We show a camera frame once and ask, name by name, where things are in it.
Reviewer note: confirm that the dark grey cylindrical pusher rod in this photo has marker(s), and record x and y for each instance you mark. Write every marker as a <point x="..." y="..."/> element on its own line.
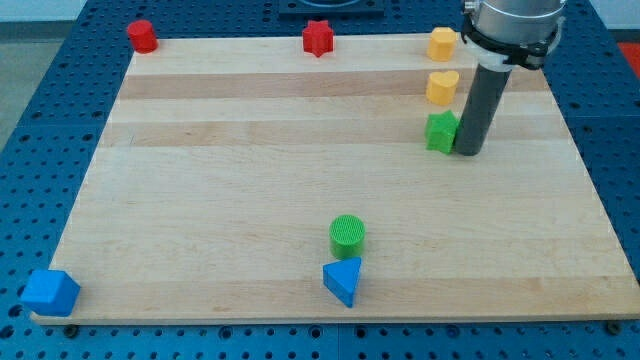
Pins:
<point x="482" y="101"/>

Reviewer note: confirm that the yellow heart block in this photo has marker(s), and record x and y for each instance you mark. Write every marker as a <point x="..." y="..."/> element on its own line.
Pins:
<point x="441" y="87"/>

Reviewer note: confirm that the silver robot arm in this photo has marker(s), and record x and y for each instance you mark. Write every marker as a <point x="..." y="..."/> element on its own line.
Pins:
<point x="502" y="35"/>

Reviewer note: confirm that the green star block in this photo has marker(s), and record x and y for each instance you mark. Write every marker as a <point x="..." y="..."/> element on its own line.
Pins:
<point x="440" y="131"/>

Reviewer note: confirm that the yellow hexagon block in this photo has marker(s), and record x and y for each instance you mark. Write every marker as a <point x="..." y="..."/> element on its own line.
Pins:
<point x="442" y="44"/>

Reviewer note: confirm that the red star block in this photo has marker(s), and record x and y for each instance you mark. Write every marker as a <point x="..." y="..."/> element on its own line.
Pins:
<point x="318" y="37"/>

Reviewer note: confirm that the green cylinder block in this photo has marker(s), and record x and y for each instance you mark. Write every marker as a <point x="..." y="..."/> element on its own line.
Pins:
<point x="347" y="236"/>

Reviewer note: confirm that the blue triangle block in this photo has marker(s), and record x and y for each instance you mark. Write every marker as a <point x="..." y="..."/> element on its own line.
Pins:
<point x="341" y="278"/>

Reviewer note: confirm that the wooden board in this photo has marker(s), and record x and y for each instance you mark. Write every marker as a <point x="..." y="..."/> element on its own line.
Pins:
<point x="209" y="197"/>

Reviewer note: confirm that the red cylinder block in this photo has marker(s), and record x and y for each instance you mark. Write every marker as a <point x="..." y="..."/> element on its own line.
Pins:
<point x="142" y="36"/>

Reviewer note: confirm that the blue cube block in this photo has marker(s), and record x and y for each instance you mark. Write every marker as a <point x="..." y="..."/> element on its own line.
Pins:
<point x="50" y="293"/>

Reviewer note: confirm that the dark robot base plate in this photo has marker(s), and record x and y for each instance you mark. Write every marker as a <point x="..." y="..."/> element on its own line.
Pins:
<point x="293" y="8"/>

